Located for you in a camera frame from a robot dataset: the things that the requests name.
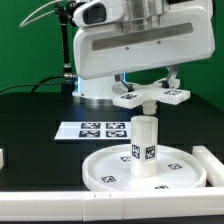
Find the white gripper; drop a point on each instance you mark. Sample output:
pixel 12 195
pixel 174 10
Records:
pixel 116 37

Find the white cross-shaped table base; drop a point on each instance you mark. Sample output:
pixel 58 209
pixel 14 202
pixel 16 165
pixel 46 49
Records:
pixel 147 97

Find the white round table top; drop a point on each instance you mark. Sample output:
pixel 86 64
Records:
pixel 128 168

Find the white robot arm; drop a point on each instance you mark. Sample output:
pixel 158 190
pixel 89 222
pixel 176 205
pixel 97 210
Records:
pixel 123 36

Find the white marker tag plate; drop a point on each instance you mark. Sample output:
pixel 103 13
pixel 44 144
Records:
pixel 93 131

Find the white left fence piece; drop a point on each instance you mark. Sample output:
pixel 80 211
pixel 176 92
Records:
pixel 1 159

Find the white right fence rail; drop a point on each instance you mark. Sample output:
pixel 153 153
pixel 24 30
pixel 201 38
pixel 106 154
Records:
pixel 214 168

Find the white fence rail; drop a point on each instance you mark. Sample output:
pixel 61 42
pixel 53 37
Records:
pixel 94 206
pixel 214 168

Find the white front fence rail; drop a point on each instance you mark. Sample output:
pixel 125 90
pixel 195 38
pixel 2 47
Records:
pixel 94 206

